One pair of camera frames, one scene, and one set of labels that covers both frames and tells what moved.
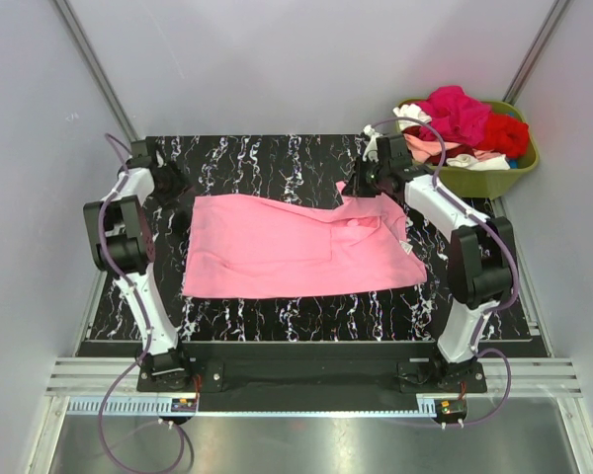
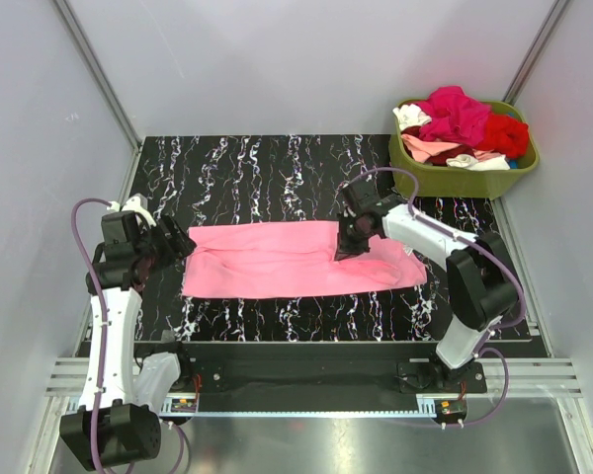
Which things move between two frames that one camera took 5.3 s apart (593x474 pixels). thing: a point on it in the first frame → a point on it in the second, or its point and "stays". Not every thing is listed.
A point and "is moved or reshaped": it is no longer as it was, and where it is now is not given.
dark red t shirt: (436, 160) stays
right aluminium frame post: (535, 48) stays
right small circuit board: (452, 407) stays
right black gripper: (355, 187) → (346, 249)
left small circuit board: (183, 404) stays
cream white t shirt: (490, 163) stays
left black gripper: (180, 182) → (180, 245)
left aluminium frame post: (138, 146) stays
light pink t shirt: (259, 246) is moved or reshaped
